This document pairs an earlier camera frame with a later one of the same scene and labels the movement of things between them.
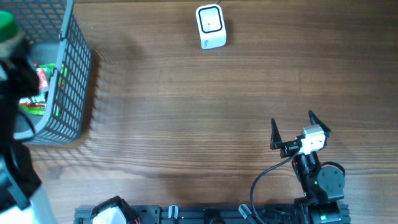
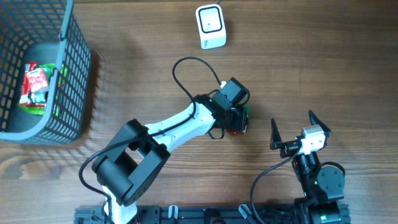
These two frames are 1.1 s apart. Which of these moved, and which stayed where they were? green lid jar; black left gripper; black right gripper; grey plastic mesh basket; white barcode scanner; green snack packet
Moved: black left gripper; green lid jar
Stayed: black right gripper; green snack packet; grey plastic mesh basket; white barcode scanner
